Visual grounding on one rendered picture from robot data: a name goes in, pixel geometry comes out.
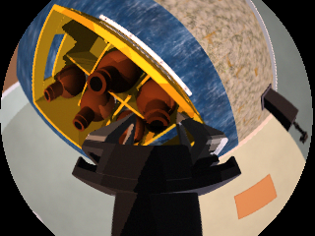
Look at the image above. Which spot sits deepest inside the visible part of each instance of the orange divided crate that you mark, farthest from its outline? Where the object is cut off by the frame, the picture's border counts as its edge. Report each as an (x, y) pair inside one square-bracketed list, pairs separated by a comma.
[(86, 42)]

